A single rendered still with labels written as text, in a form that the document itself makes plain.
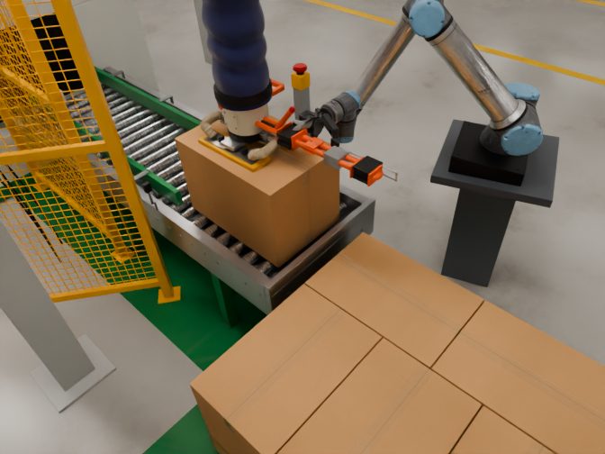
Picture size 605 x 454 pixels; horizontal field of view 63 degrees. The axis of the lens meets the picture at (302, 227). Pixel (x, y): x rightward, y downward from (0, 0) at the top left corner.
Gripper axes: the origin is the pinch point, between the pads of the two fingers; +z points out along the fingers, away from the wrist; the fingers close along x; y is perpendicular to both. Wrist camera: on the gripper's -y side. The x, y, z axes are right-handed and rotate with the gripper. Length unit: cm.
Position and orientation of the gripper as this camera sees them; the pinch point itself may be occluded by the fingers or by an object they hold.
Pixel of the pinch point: (297, 138)
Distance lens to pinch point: 187.8
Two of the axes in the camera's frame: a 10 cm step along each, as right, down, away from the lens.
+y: -7.4, -4.5, 5.0
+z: -6.8, 5.2, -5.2
